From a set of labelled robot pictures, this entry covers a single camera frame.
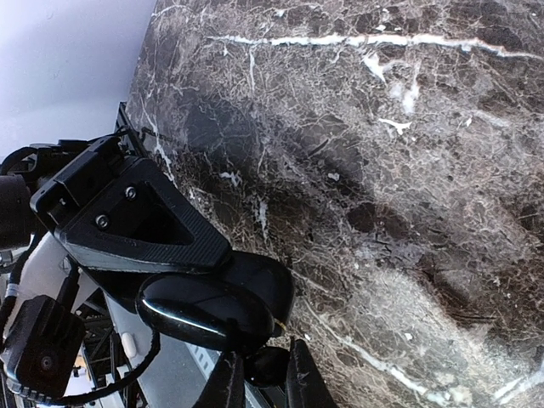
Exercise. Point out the black round charging case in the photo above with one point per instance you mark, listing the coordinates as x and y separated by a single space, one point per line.
238 308

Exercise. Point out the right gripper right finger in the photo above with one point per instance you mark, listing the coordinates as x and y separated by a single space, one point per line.
305 386

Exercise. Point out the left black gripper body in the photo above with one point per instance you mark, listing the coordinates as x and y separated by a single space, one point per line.
70 192

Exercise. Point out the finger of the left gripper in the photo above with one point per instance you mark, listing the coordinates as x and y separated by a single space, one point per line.
140 222

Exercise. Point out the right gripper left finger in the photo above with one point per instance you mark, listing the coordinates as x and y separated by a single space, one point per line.
225 387

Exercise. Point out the black earbud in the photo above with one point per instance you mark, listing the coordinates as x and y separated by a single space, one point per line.
267 367

